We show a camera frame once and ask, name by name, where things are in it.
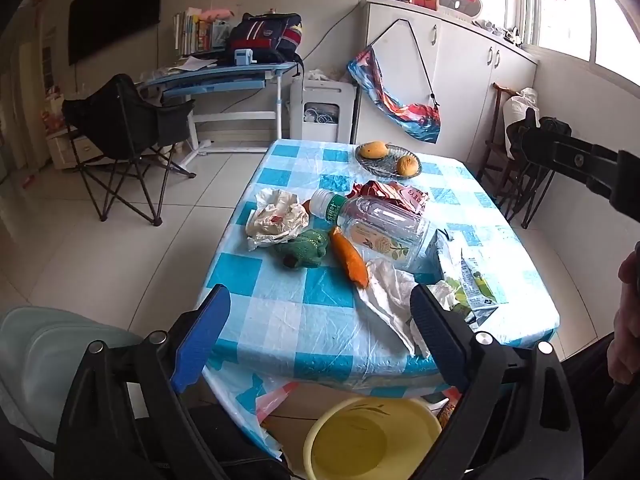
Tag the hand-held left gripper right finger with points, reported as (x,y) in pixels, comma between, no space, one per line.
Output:
(440,342)

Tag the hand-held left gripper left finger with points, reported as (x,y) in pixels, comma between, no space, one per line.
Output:
(197,345)

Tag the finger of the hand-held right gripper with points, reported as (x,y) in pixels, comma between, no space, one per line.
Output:
(580,161)

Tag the green white drink carton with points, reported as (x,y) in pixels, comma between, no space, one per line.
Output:
(465,280)

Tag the white tissue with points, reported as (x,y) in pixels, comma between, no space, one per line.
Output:
(387,295)

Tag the orange carrot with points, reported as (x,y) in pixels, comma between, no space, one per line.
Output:
(350,257)

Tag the clear plastic bottle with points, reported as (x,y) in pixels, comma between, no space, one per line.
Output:
(380,230)

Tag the yellow plastic basin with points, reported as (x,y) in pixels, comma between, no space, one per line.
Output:
(350,445)

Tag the green knitted toy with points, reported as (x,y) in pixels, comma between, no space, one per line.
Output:
(305,247)

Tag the red snack wrapper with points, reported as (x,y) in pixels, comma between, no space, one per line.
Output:
(405,197)

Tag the white paper wrapper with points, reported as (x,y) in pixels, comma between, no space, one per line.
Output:
(277,217)

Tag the small orange peel piece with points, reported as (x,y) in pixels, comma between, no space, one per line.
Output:
(307,205)

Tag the person's right hand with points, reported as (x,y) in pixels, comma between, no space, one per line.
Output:
(629,340)

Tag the wooden chair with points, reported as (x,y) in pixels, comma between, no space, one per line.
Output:
(495,125)

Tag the red white plastic bag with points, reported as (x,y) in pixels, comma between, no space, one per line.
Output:
(272,400)

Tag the blue white checked tablecloth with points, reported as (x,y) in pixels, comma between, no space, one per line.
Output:
(300,310)

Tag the person's left leg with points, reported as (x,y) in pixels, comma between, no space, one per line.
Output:
(240,445)

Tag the person's leg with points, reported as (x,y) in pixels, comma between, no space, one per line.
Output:
(600,425)
(240,445)

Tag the white cabinet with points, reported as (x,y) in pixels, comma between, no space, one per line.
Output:
(460,75)

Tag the grey white shoes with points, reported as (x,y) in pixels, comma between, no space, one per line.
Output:
(500,32)

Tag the light green chair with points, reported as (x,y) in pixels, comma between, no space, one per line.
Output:
(40,360)

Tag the yellow mango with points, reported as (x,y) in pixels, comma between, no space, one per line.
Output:
(407,165)
(374,150)

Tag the person's right leg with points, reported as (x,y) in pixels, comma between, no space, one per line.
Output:
(600,425)

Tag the colourful printed tote bag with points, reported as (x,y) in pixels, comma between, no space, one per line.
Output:
(400,115)

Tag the glass fruit plate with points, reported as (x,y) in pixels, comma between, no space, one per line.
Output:
(385,165)

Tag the white drawer unit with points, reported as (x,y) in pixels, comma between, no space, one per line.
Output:
(70,150)

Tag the black folding camp chair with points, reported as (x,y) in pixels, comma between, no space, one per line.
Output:
(120,120)

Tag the white plastic stool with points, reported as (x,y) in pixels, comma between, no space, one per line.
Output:
(320,95)

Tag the blue study desk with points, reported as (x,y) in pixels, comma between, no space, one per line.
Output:
(220,77)

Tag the white cloth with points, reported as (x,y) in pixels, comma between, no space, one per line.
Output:
(320,76)

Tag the papers on desk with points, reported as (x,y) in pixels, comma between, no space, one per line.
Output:
(192,64)

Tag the blue pencil sharpener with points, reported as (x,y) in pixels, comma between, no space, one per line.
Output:
(245,57)

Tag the row of books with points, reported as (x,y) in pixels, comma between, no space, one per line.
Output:
(195,32)

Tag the dark striped backpack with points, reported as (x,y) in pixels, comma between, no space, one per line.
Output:
(265,35)

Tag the black wall television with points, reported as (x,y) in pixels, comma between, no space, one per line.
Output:
(115,5)

